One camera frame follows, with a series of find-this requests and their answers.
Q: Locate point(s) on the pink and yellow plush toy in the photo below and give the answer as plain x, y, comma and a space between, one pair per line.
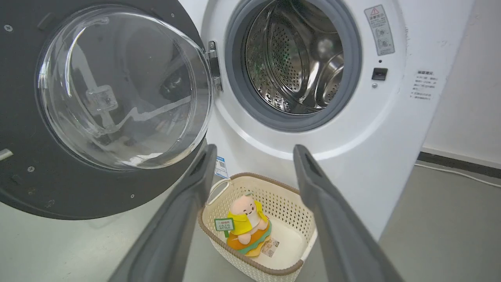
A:
247, 226

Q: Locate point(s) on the blue energy label sticker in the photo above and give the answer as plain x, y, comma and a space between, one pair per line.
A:
220, 167

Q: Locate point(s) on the grey text sticker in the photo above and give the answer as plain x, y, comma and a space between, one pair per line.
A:
424, 85

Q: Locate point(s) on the cream perforated laundry basket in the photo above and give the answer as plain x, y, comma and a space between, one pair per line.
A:
274, 219

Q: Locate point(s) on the round glass washing machine door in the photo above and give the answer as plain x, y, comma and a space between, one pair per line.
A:
98, 102

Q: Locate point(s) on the white front-load washing machine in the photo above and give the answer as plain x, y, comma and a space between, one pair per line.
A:
364, 156

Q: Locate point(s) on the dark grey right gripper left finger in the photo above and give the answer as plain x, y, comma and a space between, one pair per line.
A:
172, 231

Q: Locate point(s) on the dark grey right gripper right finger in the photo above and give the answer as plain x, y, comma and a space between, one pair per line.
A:
340, 235

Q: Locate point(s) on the red warning sticker label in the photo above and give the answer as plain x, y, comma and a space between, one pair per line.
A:
379, 29

